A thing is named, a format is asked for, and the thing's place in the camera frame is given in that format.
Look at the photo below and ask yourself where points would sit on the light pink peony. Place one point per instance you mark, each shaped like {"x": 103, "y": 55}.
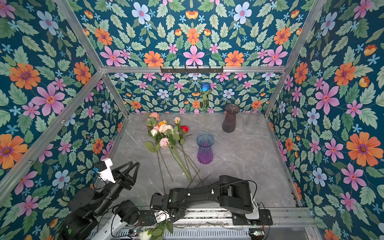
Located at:
{"x": 164, "y": 143}

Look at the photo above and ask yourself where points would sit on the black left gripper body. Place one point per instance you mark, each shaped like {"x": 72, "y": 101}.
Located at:
{"x": 124, "y": 184}

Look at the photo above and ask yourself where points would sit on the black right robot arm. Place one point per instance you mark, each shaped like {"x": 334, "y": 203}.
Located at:
{"x": 232, "y": 194}

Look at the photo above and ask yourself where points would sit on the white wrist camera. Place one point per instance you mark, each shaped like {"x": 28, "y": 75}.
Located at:
{"x": 104, "y": 170}
{"x": 161, "y": 216}

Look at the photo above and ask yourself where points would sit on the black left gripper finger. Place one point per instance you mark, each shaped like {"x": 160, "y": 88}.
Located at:
{"x": 124, "y": 169}
{"x": 132, "y": 171}

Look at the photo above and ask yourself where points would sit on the aluminium front rail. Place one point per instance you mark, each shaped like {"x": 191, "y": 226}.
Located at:
{"x": 284, "y": 217}

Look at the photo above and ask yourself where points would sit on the clear glass vase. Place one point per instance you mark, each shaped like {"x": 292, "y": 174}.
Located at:
{"x": 252, "y": 121}

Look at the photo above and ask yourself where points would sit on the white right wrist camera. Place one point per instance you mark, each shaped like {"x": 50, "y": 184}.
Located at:
{"x": 161, "y": 216}

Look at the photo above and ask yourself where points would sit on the dark smoky glass vase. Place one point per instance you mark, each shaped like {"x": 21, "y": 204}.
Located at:
{"x": 229, "y": 124}

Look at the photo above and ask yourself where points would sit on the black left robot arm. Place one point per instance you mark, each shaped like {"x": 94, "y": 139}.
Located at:
{"x": 88, "y": 203}

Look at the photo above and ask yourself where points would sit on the black wall hook rack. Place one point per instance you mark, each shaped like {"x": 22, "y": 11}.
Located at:
{"x": 188, "y": 70}

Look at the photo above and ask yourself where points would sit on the purple blue glass vase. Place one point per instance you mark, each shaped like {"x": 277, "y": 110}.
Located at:
{"x": 205, "y": 141}

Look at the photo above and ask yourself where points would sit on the cream pink peony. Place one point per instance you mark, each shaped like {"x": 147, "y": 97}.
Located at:
{"x": 164, "y": 129}

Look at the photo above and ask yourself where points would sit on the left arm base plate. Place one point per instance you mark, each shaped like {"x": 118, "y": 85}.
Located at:
{"x": 146, "y": 218}

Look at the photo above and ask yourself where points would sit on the cream peach rose bud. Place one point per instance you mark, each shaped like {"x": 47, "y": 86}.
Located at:
{"x": 177, "y": 120}

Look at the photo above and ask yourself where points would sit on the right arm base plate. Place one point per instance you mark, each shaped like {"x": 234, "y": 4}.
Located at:
{"x": 265, "y": 218}

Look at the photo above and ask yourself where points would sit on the red rose at pile edge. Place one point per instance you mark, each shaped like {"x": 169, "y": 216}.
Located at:
{"x": 184, "y": 129}

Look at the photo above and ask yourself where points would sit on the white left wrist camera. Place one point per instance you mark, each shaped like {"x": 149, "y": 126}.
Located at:
{"x": 104, "y": 170}

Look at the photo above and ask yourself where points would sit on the pink carnation top flower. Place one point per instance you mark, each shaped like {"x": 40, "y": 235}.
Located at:
{"x": 154, "y": 115}

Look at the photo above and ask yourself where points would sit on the blue artificial rose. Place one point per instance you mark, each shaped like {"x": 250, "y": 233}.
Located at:
{"x": 205, "y": 91}

